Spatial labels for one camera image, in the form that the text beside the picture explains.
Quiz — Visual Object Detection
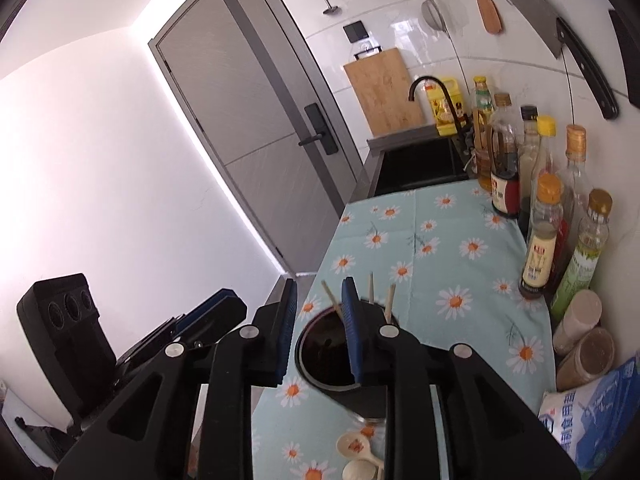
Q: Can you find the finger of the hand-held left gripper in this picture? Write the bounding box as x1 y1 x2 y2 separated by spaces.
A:
116 288 236 361
177 296 248 345

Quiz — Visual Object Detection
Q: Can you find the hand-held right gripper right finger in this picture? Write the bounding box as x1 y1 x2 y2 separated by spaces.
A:
341 276 581 480

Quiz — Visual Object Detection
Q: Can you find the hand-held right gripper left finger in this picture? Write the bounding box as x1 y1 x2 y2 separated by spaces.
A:
52 277 301 480

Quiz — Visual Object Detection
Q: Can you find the black utensil holder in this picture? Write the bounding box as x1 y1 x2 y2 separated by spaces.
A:
295 301 401 421

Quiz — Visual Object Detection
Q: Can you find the cream spoon brown print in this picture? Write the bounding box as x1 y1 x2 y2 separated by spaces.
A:
336 432 373 461

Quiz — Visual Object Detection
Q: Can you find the daisy print blue tablecloth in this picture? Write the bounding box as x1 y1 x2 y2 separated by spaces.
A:
250 180 558 480

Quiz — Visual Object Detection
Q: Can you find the plain cream spoon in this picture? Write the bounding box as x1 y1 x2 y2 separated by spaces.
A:
341 459 382 480

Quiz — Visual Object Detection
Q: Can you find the dark kitchen sink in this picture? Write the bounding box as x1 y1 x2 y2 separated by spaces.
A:
367 125 471 197

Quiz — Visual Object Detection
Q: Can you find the grey door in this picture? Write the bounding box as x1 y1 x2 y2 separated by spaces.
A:
148 0 366 273

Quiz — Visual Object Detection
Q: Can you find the dark sauce bottle red label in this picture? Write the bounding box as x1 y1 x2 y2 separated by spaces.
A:
490 92 521 218

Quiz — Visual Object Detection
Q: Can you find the green label bottle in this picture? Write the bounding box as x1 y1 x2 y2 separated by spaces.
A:
550 189 613 311

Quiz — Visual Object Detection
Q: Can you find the brown spice jar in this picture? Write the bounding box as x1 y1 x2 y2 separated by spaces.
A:
556 326 617 393

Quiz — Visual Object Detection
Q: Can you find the yellow oil jug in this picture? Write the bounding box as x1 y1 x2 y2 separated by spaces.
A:
425 77 466 136

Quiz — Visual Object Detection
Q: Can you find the wooden cutting board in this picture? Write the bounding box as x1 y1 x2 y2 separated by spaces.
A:
343 47 426 137

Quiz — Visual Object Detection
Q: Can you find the black cap sauce bottle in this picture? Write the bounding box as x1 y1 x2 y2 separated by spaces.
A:
517 105 541 211

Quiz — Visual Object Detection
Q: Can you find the white and blue salt bag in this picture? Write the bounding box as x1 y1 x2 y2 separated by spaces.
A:
537 352 640 480

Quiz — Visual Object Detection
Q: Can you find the black faucet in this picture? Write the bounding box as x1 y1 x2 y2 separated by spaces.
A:
408 76 471 141

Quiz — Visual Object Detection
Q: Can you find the yellow cap clear bottle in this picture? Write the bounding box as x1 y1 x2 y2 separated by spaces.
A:
536 116 558 181

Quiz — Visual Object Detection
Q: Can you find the orange cap clear bottle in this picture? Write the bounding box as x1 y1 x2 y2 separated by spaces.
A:
557 124 588 241

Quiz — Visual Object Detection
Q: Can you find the black door lock handle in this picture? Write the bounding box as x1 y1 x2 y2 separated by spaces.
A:
298 103 338 156

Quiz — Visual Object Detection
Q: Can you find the cleaver with black handle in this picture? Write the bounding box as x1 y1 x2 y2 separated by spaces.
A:
487 0 620 120

